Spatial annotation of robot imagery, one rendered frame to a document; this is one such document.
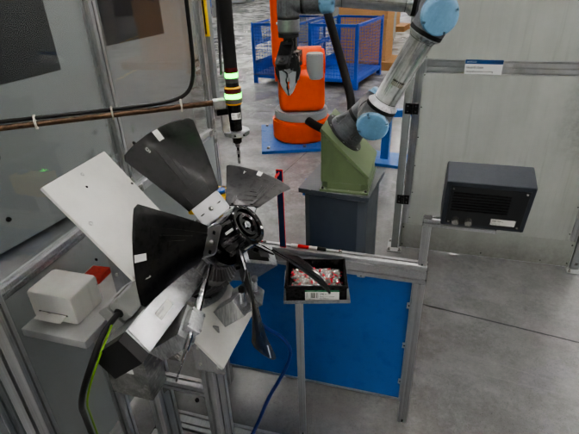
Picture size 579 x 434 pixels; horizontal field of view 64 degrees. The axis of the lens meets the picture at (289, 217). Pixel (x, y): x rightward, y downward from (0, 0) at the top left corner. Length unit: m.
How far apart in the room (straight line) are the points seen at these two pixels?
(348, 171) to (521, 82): 1.43
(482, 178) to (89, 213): 1.16
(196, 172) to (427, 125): 1.99
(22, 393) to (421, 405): 1.66
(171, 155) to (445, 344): 1.91
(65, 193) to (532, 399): 2.19
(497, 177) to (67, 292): 1.38
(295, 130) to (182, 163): 3.94
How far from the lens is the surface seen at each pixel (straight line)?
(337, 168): 1.88
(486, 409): 2.49
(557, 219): 3.37
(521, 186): 1.56
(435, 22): 1.62
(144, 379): 1.59
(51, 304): 1.64
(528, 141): 3.12
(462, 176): 1.55
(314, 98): 5.16
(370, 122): 1.72
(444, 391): 2.50
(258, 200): 1.41
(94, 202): 1.38
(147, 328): 1.14
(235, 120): 1.24
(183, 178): 1.29
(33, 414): 1.71
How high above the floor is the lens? 1.85
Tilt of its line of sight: 29 degrees down
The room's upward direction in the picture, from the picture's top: 2 degrees counter-clockwise
